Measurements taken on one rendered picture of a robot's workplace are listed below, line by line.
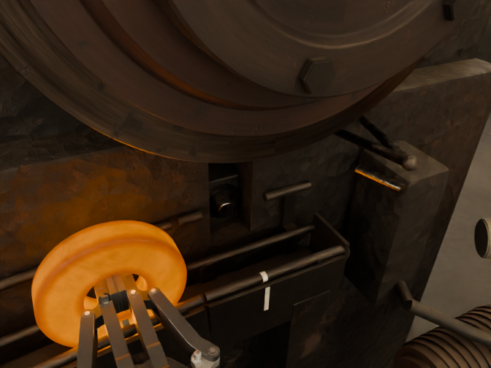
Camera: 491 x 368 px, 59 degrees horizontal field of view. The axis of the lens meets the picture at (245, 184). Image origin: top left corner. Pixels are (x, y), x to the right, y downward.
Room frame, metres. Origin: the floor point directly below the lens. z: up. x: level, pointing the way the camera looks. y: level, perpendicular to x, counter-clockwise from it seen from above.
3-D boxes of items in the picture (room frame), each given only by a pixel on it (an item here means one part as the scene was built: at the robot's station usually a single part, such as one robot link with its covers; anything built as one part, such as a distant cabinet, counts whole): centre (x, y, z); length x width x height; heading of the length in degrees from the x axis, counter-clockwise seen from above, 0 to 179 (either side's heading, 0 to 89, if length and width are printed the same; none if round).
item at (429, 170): (0.52, -0.21, 0.68); 0.11 x 0.08 x 0.24; 28
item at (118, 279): (0.32, 0.13, 0.76); 0.07 x 0.01 x 0.03; 28
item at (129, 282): (0.30, 0.10, 0.76); 0.05 x 0.03 x 0.01; 28
